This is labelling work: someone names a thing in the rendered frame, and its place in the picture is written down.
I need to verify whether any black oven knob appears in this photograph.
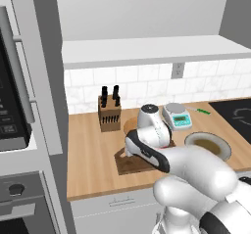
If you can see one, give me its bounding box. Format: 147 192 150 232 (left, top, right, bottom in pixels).
8 183 26 197

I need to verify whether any grey drawer handle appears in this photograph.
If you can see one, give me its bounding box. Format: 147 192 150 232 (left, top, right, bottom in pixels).
108 196 136 208

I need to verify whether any white base cabinet door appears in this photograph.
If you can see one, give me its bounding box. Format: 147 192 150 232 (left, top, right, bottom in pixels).
72 204 165 234

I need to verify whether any black knife handle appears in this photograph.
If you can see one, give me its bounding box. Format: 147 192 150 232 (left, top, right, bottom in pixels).
100 85 109 109
112 84 122 108

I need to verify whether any dark wooden cutting board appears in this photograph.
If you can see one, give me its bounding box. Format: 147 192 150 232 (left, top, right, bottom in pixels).
113 139 177 176

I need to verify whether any white digital kitchen scale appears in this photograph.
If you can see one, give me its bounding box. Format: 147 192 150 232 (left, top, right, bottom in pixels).
162 102 194 131

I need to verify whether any black and grey microwave oven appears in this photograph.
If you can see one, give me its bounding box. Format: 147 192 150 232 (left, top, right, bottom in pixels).
0 5 37 153

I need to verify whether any grey wall socket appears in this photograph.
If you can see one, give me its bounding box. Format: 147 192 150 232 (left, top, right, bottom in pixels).
171 62 185 80

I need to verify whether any black hob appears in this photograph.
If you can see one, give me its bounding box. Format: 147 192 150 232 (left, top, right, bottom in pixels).
208 97 251 145

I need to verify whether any brown round pastry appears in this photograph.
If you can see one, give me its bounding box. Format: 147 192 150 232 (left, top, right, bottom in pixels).
123 117 140 137

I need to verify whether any grey tall cabinet housing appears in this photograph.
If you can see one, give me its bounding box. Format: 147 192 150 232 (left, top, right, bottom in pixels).
0 0 78 234

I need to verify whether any white wall cabinet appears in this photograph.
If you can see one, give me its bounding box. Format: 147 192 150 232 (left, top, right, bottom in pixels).
50 0 251 70

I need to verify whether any grey microwave handle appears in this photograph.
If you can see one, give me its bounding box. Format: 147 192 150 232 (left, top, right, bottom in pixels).
12 34 36 124

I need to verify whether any wooden knife block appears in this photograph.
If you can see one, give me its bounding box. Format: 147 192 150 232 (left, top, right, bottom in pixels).
97 94 123 133

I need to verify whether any white drawer front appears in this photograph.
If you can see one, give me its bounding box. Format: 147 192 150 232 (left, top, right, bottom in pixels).
70 186 165 220

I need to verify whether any dark grey range hood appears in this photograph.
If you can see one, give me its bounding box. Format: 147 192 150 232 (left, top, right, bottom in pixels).
218 0 251 50

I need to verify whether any grey oven handle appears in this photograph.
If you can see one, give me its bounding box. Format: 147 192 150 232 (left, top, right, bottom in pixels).
0 203 36 221

